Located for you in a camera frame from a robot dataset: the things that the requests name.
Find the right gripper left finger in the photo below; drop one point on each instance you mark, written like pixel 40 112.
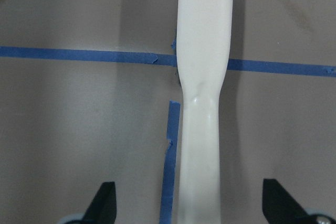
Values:
pixel 103 208

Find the beige hand brush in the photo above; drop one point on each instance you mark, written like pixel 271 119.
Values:
pixel 202 45

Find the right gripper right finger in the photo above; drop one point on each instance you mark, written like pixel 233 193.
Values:
pixel 279 207

